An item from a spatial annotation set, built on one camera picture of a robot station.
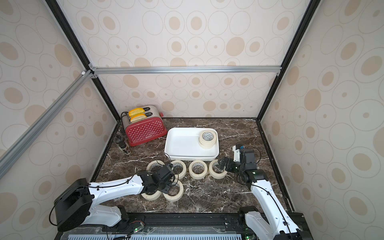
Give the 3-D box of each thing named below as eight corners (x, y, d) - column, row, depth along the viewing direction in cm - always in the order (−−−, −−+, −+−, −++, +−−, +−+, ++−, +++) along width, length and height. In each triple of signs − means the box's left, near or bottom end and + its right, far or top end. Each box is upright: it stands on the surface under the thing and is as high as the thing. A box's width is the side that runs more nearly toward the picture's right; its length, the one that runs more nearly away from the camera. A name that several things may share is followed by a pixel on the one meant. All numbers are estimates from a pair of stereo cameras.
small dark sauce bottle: (124, 157, 100) (118, 147, 91) (119, 147, 105) (112, 137, 96) (131, 153, 102) (125, 143, 93) (126, 143, 107) (120, 133, 98)
